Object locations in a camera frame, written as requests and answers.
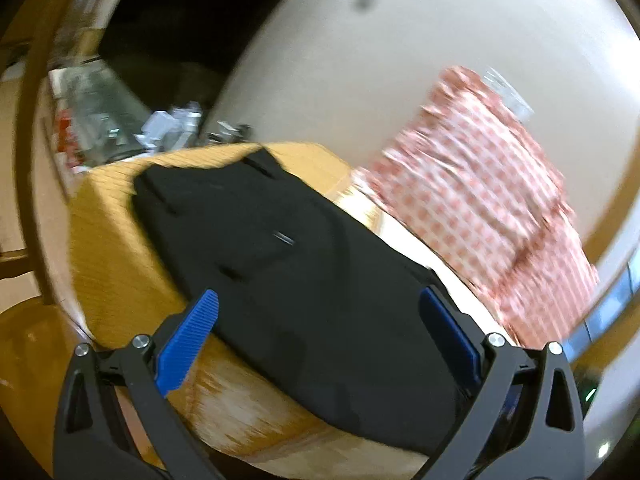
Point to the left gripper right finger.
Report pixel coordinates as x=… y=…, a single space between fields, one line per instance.
x=525 y=420

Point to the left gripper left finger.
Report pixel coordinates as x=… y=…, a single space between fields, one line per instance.
x=91 y=437

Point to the black pants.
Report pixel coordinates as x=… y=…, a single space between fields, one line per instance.
x=308 y=296

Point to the lower pink polka-dot pillow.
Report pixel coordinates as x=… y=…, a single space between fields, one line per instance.
x=548 y=289

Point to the pink polka-dot pillow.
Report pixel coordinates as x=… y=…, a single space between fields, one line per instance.
x=464 y=175
x=548 y=289

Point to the wooden framed window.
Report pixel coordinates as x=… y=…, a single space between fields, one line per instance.
x=608 y=309

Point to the cream patterned bedspread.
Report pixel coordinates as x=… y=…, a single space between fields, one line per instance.
x=124 y=290

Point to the upper pink polka-dot pillow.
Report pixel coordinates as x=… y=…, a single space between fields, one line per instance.
x=464 y=175

